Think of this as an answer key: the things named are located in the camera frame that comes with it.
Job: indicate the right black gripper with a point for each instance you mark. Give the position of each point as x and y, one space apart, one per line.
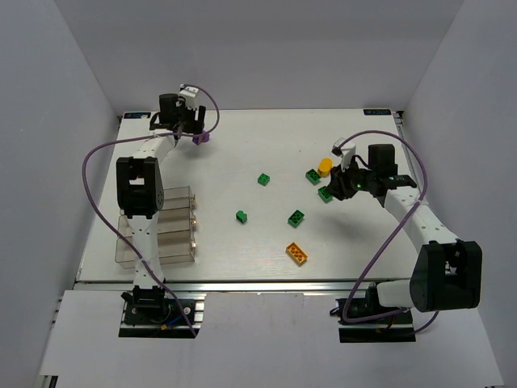
343 184

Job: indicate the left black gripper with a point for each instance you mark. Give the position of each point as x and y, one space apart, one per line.
198 122

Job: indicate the yellow round lego piece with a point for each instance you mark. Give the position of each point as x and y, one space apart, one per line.
325 166

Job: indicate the purple lego brick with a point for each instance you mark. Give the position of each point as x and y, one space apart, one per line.
201 138

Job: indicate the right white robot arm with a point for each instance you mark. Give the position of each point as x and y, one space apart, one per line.
447 273

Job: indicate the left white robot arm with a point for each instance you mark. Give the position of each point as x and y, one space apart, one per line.
140 193

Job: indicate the green lego brick right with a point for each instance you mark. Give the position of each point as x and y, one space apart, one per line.
324 195

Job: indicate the green lego brick beside yellow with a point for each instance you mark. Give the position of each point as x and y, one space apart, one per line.
312 176

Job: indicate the left blue corner label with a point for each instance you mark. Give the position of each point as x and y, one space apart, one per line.
136 115

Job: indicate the blue corner label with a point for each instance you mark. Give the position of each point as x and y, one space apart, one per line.
377 112
136 115

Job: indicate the green lego brick lower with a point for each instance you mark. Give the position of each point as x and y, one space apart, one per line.
296 218

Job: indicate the green lego brick centre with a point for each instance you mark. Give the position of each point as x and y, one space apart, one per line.
263 179

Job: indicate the right blue corner label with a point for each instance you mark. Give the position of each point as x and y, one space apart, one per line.
377 112

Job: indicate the clear container far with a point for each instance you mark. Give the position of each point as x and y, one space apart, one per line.
178 198

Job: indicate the orange flat lego brick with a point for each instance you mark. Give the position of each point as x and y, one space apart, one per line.
296 254

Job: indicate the small green lego piece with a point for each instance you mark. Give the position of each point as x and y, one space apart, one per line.
241 216

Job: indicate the clear container near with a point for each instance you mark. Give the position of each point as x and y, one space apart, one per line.
173 248

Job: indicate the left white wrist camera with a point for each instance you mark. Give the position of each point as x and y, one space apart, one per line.
190 95

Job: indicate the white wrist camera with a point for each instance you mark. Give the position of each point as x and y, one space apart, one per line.
345 150
190 95

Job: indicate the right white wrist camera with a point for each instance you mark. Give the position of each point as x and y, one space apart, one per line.
345 150

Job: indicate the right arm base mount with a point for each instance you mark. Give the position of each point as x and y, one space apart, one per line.
393 329

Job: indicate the aluminium table front rail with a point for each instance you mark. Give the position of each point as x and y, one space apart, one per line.
228 286

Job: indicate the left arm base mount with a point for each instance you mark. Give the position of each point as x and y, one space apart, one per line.
153 313

